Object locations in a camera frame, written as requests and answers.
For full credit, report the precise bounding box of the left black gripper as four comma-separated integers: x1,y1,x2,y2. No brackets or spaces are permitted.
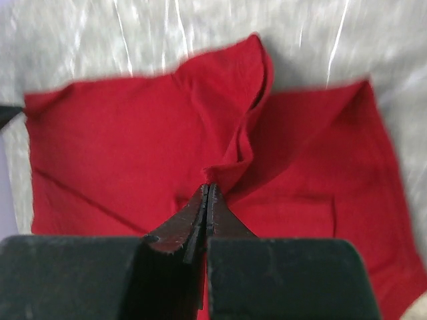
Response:
0,105,23,130

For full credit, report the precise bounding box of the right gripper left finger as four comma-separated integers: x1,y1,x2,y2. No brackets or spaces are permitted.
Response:
1,185,209,319

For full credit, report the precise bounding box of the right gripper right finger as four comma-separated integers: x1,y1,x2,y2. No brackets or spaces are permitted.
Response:
206,184,380,319

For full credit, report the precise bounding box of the dark red t-shirt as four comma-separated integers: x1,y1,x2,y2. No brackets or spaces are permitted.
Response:
24,34,426,319

